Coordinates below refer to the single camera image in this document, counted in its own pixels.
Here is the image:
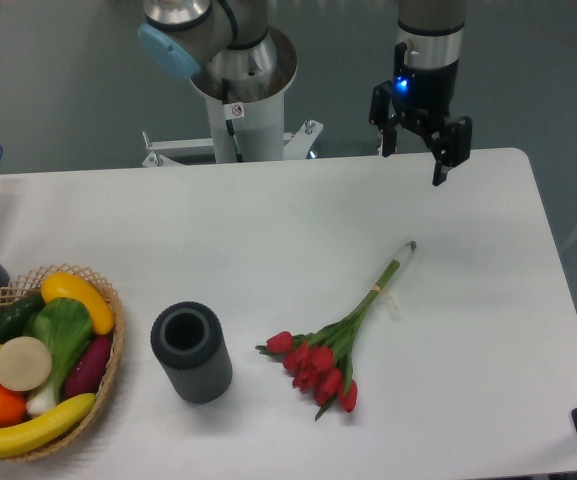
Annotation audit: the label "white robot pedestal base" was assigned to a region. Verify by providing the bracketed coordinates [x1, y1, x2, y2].
[142, 92, 324, 167]

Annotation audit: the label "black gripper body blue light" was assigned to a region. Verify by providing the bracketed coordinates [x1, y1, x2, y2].
[389, 41, 461, 139]

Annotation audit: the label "red tulip bouquet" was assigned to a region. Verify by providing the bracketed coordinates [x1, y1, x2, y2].
[255, 240, 418, 420]

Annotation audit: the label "yellow banana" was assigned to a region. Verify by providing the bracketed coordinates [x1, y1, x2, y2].
[0, 393, 96, 459]

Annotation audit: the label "green bok choy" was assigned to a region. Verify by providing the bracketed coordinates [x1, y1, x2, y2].
[23, 298, 92, 417]

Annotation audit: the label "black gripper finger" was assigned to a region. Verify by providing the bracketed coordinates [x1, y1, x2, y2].
[369, 82, 400, 157]
[431, 116, 472, 186]

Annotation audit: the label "purple sweet potato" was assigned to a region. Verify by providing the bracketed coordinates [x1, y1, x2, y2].
[63, 336, 112, 399]

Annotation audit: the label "dark green cucumber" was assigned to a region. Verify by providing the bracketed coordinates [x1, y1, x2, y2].
[0, 292, 45, 344]

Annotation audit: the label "dark grey ribbed vase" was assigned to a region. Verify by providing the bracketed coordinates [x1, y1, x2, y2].
[150, 301, 233, 404]

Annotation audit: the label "beige round disc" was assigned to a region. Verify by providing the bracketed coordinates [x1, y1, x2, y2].
[0, 336, 52, 392]

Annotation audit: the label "woven wicker basket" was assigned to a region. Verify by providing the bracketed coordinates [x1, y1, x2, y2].
[0, 264, 125, 461]

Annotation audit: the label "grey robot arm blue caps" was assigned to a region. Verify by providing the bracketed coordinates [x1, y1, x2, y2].
[137, 1, 472, 185]

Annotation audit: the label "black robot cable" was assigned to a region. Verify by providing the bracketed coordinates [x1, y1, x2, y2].
[220, 79, 245, 163]

